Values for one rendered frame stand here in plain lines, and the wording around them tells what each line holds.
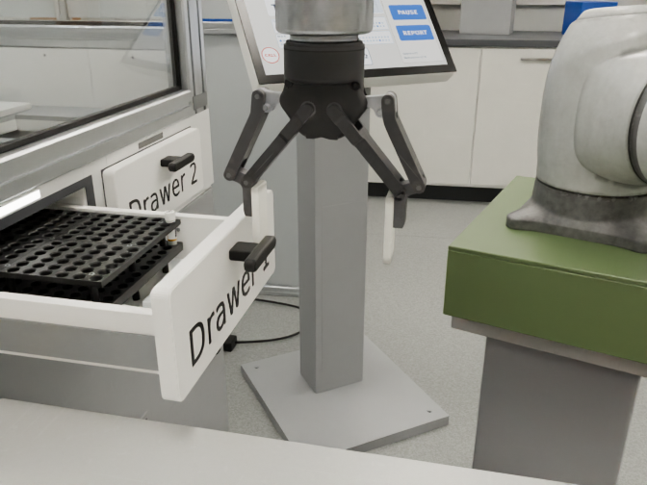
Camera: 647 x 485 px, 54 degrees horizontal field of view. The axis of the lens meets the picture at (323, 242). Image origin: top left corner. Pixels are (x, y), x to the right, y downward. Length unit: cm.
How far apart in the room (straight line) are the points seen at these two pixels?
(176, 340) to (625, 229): 56
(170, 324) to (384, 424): 133
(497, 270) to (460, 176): 287
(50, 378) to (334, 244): 102
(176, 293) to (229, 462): 17
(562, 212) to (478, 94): 272
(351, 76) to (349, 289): 125
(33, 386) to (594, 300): 66
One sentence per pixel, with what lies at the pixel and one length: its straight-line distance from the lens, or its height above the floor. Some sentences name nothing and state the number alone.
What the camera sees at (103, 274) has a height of 89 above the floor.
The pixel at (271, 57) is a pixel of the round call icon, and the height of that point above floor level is 101.
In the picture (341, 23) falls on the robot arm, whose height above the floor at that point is 113.
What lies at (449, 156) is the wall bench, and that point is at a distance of 362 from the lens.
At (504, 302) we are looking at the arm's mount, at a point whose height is 80.
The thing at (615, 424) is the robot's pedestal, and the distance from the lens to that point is 96.
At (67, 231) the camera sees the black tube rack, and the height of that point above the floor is 90.
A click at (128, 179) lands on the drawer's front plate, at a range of 93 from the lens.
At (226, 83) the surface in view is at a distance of 237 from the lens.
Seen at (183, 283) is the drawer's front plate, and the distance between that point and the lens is 55.
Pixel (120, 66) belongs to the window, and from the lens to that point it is 98.
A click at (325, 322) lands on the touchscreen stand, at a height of 27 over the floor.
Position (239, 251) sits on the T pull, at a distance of 64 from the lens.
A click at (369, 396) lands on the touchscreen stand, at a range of 192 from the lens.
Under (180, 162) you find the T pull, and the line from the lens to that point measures 99.
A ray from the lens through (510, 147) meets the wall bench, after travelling 363.
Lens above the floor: 116
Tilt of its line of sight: 22 degrees down
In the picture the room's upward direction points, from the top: straight up
